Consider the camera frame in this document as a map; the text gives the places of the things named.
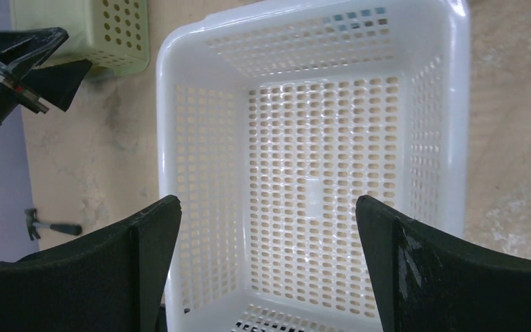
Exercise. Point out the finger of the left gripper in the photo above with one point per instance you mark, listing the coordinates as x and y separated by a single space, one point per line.
22 50
56 86

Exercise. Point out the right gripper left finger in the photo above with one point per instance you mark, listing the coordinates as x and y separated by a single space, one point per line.
111 279

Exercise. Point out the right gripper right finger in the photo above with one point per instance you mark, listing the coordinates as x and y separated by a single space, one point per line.
425 279

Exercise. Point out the olive green plastic crate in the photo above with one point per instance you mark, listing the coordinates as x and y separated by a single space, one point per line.
112 35

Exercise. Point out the white plastic tray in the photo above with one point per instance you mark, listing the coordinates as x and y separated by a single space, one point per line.
272 119

